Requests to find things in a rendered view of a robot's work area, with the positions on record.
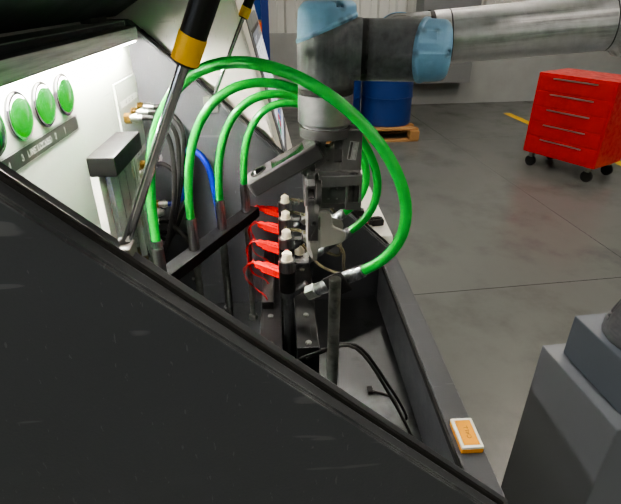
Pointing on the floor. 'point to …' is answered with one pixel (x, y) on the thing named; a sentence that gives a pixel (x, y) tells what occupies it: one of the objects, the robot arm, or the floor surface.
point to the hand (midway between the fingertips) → (310, 252)
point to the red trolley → (582, 118)
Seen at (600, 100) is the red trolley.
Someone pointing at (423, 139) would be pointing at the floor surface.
